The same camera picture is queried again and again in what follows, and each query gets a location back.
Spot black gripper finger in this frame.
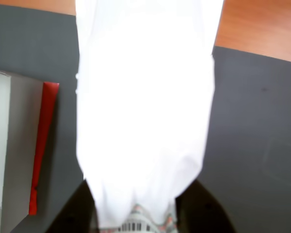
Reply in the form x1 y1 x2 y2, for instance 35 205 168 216
48 181 99 233
176 182 236 233

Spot gray paper box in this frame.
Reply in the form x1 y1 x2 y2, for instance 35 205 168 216
0 69 45 233

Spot red paper sheet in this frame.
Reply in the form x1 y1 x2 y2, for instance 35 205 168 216
28 82 60 216

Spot dark gray table mat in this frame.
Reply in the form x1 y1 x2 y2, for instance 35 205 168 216
197 46 291 233
0 3 97 233

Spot white packaged sandwich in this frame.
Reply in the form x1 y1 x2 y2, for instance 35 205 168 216
75 0 224 233

